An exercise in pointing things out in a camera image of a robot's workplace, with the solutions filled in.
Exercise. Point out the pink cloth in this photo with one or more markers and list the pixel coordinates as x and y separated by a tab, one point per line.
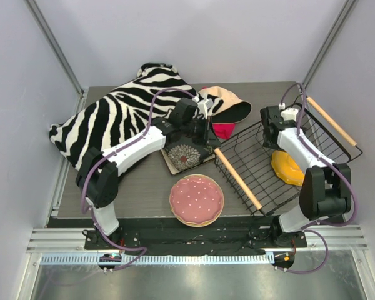
224	130

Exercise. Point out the beige bucket hat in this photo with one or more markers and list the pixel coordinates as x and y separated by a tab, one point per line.
228	108

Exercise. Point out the black wire dish rack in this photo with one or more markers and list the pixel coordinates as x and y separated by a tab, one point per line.
274	176

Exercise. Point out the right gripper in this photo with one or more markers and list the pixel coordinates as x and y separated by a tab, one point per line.
267	135

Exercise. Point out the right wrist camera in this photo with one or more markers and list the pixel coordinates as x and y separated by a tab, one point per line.
288	113

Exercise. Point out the white slotted cable duct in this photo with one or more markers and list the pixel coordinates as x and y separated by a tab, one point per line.
104	259

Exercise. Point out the purple dotted plate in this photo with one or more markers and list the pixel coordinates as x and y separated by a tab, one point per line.
196	187

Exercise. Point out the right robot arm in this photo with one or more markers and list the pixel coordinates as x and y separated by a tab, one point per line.
326	190

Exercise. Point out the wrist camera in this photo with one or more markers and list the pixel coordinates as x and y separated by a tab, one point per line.
288	113
204	106

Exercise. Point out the black square plate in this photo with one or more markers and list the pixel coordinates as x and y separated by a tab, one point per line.
183	152

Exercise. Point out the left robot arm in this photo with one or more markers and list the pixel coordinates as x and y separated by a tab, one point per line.
99	174

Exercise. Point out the left wooden rack handle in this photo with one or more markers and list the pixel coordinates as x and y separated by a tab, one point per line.
239	180

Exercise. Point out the yellow cream round plate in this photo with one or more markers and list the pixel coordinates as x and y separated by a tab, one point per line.
197	214

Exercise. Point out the orange dotted plate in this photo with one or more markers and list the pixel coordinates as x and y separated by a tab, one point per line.
198	224

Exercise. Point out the zebra print blanket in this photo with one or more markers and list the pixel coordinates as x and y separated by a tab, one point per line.
121	113

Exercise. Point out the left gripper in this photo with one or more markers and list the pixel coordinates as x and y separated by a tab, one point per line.
208	132

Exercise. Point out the yellow dotted plate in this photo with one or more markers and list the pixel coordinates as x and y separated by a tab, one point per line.
286	168

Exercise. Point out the right wooden rack handle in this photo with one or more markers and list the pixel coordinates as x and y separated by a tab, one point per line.
331	121

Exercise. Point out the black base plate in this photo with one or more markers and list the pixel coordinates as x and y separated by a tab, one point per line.
227	236

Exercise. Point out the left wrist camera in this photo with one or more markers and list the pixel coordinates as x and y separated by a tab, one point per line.
204	106

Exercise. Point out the wooden rack handle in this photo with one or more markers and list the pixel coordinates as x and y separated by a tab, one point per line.
239	180
331	121

